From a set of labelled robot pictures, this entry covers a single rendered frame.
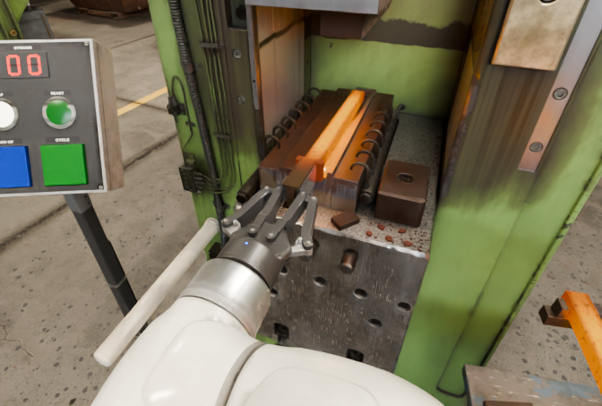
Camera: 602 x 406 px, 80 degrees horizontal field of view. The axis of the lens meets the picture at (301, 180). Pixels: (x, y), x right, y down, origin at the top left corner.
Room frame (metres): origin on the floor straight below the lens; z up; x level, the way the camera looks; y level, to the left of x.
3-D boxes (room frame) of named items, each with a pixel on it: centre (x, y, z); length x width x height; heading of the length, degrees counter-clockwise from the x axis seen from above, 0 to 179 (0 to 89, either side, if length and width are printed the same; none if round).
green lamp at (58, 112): (0.60, 0.44, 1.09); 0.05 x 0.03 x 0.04; 70
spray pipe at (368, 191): (0.68, -0.18, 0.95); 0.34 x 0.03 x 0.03; 160
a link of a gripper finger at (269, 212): (0.38, 0.05, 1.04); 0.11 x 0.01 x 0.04; 164
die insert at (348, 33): (0.78, -0.12, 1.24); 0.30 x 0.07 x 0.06; 160
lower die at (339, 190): (0.75, -0.08, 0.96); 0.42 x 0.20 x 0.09; 160
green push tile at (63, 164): (0.55, 0.44, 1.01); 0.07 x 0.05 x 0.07; 94
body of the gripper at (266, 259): (0.31, 0.06, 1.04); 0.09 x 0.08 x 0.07; 160
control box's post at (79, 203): (0.67, 0.54, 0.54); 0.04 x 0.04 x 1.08; 70
